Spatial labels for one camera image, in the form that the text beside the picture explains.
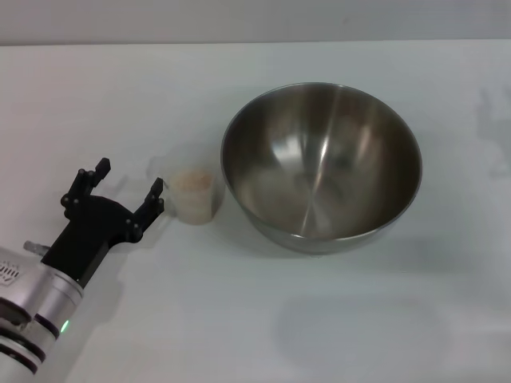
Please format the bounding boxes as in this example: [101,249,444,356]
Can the clear plastic measuring cup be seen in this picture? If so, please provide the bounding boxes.
[150,155,227,226]

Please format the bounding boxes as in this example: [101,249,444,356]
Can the stainless steel mixing bowl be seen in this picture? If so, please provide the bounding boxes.
[219,81,424,257]

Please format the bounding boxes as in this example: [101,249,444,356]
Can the white rice grains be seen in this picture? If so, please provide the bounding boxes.
[170,168,213,189]

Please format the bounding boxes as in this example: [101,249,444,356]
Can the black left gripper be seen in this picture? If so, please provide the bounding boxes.
[41,157,166,290]

